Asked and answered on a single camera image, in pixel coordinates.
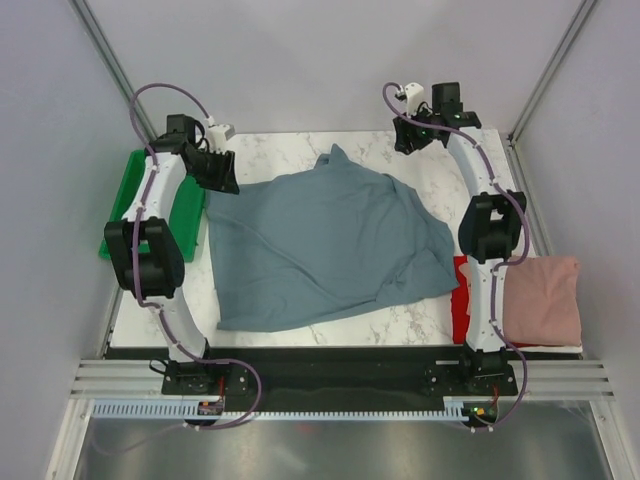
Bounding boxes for aluminium front frame rail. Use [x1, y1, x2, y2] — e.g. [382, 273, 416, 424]
[71, 360, 615, 401]

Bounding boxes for light blue cable duct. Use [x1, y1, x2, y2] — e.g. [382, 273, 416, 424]
[92, 399, 469, 422]

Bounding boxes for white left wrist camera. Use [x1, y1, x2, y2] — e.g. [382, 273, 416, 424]
[205, 116, 235, 153]

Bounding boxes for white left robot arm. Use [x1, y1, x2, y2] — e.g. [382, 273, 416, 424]
[104, 114, 240, 395]

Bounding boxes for white folded t shirt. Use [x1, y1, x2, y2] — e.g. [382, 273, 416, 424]
[516, 344, 583, 355]

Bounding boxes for aluminium right corner post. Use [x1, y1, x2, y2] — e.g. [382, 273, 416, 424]
[506, 0, 600, 149]

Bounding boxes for aluminium left corner post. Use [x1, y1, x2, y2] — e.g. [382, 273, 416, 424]
[69, 0, 164, 146]

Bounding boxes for blue grey t shirt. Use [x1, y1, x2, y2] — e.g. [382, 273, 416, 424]
[206, 146, 458, 333]

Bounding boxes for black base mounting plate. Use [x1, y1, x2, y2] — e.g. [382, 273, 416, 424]
[162, 346, 518, 414]

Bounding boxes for aluminium corner post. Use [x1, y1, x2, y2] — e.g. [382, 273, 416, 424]
[69, 0, 164, 146]
[506, 0, 600, 149]

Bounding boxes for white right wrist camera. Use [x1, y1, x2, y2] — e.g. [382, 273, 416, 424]
[395, 82, 426, 117]

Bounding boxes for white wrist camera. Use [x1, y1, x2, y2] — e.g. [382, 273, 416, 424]
[395, 82, 426, 117]
[205, 116, 235, 153]

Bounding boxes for pink folded t shirt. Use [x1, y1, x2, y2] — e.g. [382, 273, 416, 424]
[503, 256, 582, 346]

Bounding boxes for red folded t shirt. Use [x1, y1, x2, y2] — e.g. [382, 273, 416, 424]
[451, 255, 506, 353]

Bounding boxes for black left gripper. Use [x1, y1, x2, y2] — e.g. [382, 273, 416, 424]
[189, 147, 240, 196]

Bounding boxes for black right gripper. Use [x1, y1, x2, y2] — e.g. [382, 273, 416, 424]
[391, 103, 436, 157]

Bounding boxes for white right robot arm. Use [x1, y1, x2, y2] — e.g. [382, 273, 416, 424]
[383, 82, 530, 396]

